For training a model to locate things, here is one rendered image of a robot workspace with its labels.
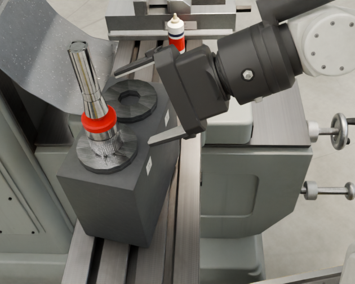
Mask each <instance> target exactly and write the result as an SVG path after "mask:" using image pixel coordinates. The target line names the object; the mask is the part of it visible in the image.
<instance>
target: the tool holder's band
mask: <svg viewBox="0 0 355 284"><path fill-rule="evenodd" d="M108 108H109V110H108V112H107V114H106V117H105V118H104V119H102V120H101V121H93V120H91V119H90V118H88V117H87V116H86V115H85V112H83V114H82V116H81V122H82V124H83V127H84V128H85V130H87V131H88V132H91V133H102V132H106V131H108V130H110V129H111V128H112V127H113V126H114V125H115V123H116V121H117V115H116V111H115V110H114V108H113V107H111V106H110V105H108Z"/></svg>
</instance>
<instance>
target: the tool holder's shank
mask: <svg viewBox="0 0 355 284"><path fill-rule="evenodd" d="M66 49H67V52H68V55H69V58H70V61H71V63H72V67H73V70H74V73H75V75H76V79H77V82H78V85H79V88H80V91H81V94H82V97H83V104H84V110H85V115H86V116H87V117H88V118H90V119H91V120H93V121H101V120H102V119H104V118H105V117H106V115H107V112H108V110H109V108H108V105H107V103H106V101H105V99H104V97H103V95H102V93H101V90H100V86H99V82H98V80H97V76H96V72H95V68H94V64H93V61H92V57H91V54H90V50H89V47H88V43H87V42H86V41H83V40H76V41H73V42H71V43H69V44H68V45H67V47H66Z"/></svg>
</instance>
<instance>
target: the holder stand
mask: <svg viewBox="0 0 355 284"><path fill-rule="evenodd" d="M101 93H102V95H103V97H104V99H105V101H106V103H107V105H110V106H111V107H113V108H114V110H115V111H116V115H117V119H118V124H119V128H120V131H121V135H122V140H123V145H122V148H121V149H120V150H119V151H118V152H117V153H116V154H114V155H112V156H107V157H101V156H98V155H96V154H95V153H93V151H92V150H91V147H90V144H89V142H88V138H87V136H86V133H85V130H84V128H83V126H82V128H81V130H80V132H79V134H78V135H77V137H76V139H75V141H74V143H73V145H72V146H71V148H70V150H69V152H68V154H67V155H66V157H65V159H64V161H63V163H62V164H61V166H60V168H59V170H58V172H57V174H56V177H57V179H58V181H59V183H60V185H61V187H62V189H63V191H64V193H65V195H66V197H67V199H68V201H69V202H70V204H71V206H72V208H73V210H74V212H75V214H76V216H77V218H78V220H79V222H80V224H81V226H82V228H83V230H84V231H85V233H86V234H87V235H90V236H95V237H100V238H105V239H109V240H112V241H117V242H122V243H126V244H130V245H134V246H139V247H144V248H149V246H150V243H151V240H152V237H153V233H154V230H155V228H156V225H157V221H158V218H159V215H160V212H161V209H162V206H163V203H164V200H165V197H166V193H167V190H168V187H169V185H170V181H171V178H172V174H173V172H174V169H175V166H176V163H177V160H178V156H179V153H180V148H179V140H174V141H171V142H168V143H164V144H161V145H157V146H154V147H150V146H149V145H148V141H149V139H150V137H152V136H154V135H157V134H160V133H162V132H165V131H167V130H170V129H172V128H174V127H177V126H178V121H177V114H176V112H175V109H174V107H173V105H172V103H171V101H170V98H169V96H168V94H167V92H166V90H165V87H164V85H163V83H157V82H148V81H141V80H138V79H127V78H115V77H109V79H108V81H107V83H106V85H105V86H104V88H103V90H102V92H101Z"/></svg>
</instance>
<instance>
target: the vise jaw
mask: <svg viewBox="0 0 355 284"><path fill-rule="evenodd" d="M191 8H192V0H167V9H168V13H171V14H191Z"/></svg>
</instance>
